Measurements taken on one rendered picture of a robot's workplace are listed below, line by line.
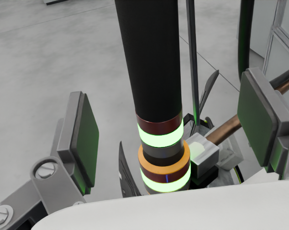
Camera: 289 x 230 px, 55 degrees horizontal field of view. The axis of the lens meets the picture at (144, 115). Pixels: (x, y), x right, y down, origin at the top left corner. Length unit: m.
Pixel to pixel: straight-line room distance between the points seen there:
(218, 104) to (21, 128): 1.90
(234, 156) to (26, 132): 2.33
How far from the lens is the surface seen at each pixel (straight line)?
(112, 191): 2.12
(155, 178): 0.23
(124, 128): 2.52
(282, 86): 0.35
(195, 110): 0.20
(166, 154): 0.21
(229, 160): 0.80
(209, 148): 0.27
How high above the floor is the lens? 1.75
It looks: 42 degrees down
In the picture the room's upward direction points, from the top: 9 degrees counter-clockwise
